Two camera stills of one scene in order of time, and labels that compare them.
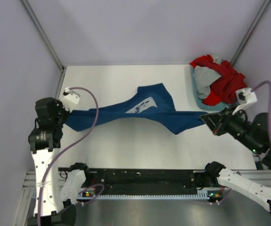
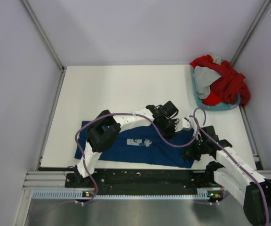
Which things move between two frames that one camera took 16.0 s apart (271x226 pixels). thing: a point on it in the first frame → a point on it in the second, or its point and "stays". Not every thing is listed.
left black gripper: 59,106 → 169,135
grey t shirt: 204,77 stays
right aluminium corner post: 251,30 stays
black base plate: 145,181 stays
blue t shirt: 154,104 → 143,143
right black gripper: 213,120 → 190,153
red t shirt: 223,89 stays
